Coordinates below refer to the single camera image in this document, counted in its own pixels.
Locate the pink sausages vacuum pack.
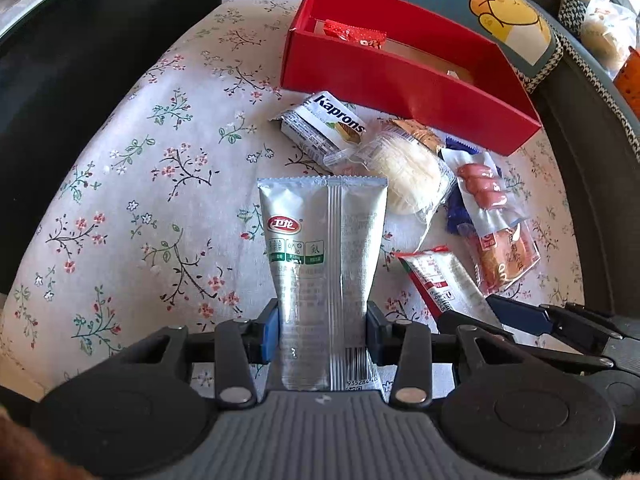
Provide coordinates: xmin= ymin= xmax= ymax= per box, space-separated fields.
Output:
xmin=454 ymin=164 xmax=526 ymax=229

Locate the Kaprons wafer packet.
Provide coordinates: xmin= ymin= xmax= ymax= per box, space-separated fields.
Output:
xmin=273 ymin=91 xmax=367 ymax=166

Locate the red white striped snack packet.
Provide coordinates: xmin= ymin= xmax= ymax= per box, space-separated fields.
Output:
xmin=396 ymin=246 xmax=502 ymax=333

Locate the silver Weilong snack packet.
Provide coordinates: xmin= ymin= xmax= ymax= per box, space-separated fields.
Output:
xmin=257 ymin=176 xmax=387 ymax=391

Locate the black side table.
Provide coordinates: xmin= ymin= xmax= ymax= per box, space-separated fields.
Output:
xmin=1 ymin=0 xmax=220 ymax=292

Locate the round bread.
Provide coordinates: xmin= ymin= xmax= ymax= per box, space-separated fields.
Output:
xmin=323 ymin=122 xmax=456 ymax=226

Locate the orange plastic basket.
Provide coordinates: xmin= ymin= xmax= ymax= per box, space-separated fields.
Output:
xmin=614 ymin=47 xmax=640 ymax=118

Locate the red cardboard box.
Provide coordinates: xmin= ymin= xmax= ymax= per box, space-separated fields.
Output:
xmin=280 ymin=0 xmax=541 ymax=155

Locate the mooncake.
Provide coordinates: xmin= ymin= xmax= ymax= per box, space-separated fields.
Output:
xmin=458 ymin=221 xmax=540 ymax=296

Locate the red Trolli candy bag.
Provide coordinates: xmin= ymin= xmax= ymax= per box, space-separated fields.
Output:
xmin=322 ymin=20 xmax=386 ymax=50

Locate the white printed plastic bag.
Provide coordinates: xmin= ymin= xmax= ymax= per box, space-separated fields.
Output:
xmin=579 ymin=0 xmax=638 ymax=79

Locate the brown biscuit packet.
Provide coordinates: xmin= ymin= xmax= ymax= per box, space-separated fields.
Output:
xmin=392 ymin=119 xmax=445 ymax=154

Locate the floral tablecloth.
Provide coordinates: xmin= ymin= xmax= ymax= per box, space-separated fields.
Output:
xmin=1 ymin=0 xmax=584 ymax=400

